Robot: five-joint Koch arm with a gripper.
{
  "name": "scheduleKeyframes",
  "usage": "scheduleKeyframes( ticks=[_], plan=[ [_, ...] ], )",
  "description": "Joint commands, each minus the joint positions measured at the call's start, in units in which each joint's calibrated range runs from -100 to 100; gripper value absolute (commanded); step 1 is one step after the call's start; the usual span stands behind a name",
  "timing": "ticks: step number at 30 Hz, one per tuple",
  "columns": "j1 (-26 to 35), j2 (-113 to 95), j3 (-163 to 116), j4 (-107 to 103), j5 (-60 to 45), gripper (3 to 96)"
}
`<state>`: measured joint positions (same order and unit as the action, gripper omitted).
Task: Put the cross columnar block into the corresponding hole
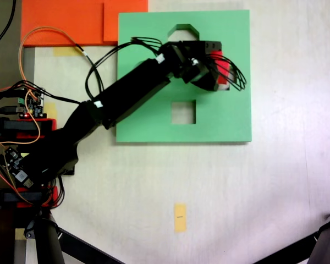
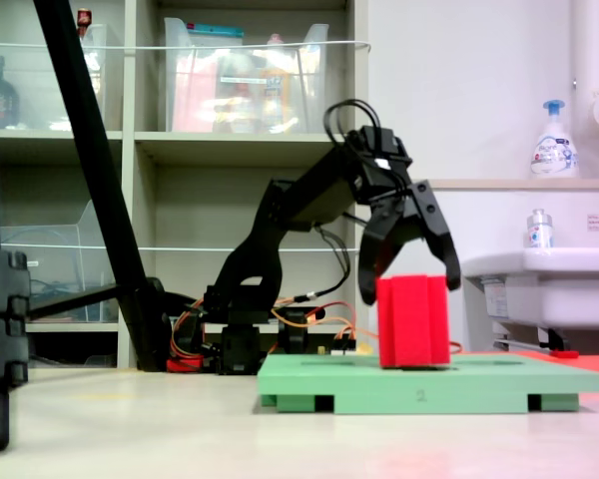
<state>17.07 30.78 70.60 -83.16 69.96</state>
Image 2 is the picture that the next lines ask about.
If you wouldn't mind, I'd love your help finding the red cross columnar block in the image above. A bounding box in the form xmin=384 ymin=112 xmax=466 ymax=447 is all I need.
xmin=376 ymin=272 xmax=452 ymax=371

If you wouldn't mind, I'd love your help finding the green shape-hole board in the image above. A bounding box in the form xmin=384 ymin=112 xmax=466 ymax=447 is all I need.
xmin=257 ymin=352 xmax=599 ymax=415

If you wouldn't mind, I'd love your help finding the small clear sanitizer bottle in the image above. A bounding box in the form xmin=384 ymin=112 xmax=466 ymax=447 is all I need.
xmin=525 ymin=208 xmax=555 ymax=249

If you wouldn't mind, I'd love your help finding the beige shelf unit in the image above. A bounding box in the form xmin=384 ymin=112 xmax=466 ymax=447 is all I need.
xmin=0 ymin=0 xmax=370 ymax=370

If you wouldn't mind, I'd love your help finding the white pump soap bottle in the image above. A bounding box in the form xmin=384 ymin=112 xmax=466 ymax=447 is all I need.
xmin=530 ymin=99 xmax=580 ymax=180

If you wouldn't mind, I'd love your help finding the white sink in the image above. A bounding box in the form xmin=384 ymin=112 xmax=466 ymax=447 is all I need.
xmin=461 ymin=247 xmax=599 ymax=331

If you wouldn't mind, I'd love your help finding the clear bin with packages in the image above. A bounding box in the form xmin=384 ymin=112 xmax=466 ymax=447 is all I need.
xmin=163 ymin=17 xmax=330 ymax=135

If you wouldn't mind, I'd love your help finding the clear plastic storage bin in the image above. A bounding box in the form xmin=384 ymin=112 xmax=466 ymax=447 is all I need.
xmin=0 ymin=199 xmax=121 ymax=323
xmin=0 ymin=23 xmax=112 ymax=132

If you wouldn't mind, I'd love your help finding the thick black tripod leg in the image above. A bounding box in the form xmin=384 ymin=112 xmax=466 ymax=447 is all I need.
xmin=32 ymin=0 xmax=174 ymax=373

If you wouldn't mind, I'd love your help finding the thin black tripod brace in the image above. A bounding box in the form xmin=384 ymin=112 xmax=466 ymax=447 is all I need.
xmin=28 ymin=282 xmax=121 ymax=320

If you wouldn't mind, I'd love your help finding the red-capped bottle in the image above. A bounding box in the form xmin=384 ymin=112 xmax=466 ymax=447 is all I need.
xmin=76 ymin=7 xmax=94 ymax=39

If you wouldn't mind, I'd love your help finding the dark glass bottle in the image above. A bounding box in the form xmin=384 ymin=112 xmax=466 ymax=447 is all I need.
xmin=0 ymin=54 xmax=21 ymax=131

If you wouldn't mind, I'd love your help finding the notched black stack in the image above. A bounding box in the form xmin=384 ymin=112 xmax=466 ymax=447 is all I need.
xmin=0 ymin=248 xmax=31 ymax=453

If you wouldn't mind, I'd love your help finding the black gripper wire loop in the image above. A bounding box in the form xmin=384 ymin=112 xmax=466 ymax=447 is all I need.
xmin=386 ymin=164 xmax=413 ymax=206

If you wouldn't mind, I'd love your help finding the black servo wire bundle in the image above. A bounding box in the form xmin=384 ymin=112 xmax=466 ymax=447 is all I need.
xmin=322 ymin=98 xmax=384 ymax=166

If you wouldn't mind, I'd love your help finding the red and orange wire bundle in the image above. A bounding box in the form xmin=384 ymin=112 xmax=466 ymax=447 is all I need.
xmin=168 ymin=298 xmax=207 ymax=371

